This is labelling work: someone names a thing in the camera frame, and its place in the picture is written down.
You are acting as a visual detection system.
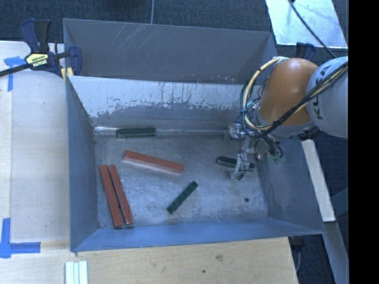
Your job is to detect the dark green flat block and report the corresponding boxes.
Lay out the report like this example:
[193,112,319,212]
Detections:
[166,180,200,215]
[115,127,158,138]
[216,155,256,172]

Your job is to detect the grey metal bin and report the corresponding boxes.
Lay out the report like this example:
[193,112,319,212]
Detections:
[62,18,327,253]

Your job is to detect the red-brown flat block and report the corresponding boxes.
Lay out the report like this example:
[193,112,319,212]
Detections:
[98,164,124,230]
[122,150,185,175]
[108,164,135,227]

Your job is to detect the pale wood flat board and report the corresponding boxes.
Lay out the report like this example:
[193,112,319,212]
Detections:
[9,68,72,243]

